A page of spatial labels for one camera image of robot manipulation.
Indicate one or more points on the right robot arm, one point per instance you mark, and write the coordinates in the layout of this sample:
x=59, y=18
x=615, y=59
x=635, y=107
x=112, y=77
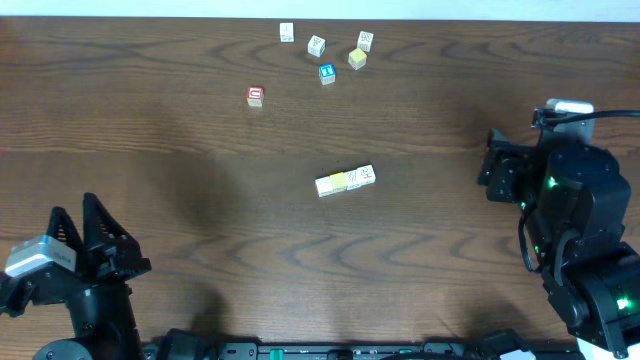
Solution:
x=572, y=198

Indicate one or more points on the white block tilted top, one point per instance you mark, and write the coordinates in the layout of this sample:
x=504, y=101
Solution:
x=316, y=46

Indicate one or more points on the blue letter block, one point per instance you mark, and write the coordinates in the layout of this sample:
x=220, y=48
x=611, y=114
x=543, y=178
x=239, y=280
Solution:
x=327, y=74

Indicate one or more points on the yellow-top block near centre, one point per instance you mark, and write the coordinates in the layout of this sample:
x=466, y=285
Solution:
x=357, y=58

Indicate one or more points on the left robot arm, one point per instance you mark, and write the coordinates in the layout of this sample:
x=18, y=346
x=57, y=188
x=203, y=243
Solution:
x=103, y=323

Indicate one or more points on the white block with pattern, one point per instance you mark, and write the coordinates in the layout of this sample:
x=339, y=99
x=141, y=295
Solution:
x=353, y=179

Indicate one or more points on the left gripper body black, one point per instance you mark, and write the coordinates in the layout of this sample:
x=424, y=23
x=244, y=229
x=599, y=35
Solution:
x=107, y=265

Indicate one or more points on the yellow block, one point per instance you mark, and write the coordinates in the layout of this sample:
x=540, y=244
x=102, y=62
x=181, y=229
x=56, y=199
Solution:
x=338, y=182

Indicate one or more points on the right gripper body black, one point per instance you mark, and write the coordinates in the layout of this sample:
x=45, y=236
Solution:
x=514, y=180

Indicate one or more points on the plain white block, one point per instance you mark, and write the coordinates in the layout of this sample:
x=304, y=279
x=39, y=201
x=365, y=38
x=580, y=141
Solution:
x=324, y=186

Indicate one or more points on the white block top left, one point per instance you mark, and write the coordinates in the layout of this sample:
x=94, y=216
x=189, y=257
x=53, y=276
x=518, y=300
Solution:
x=286, y=32

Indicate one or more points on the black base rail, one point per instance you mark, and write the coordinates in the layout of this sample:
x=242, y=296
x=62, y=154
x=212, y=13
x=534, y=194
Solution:
x=506, y=344

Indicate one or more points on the red letter block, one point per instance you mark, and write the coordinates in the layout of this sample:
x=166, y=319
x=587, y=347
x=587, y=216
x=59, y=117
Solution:
x=255, y=96

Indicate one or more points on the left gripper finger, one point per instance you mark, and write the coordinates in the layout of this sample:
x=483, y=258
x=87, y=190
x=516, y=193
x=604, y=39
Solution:
x=62, y=228
x=102, y=233

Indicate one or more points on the white patterned block top right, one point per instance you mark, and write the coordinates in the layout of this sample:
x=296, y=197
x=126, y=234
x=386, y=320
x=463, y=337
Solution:
x=365, y=41

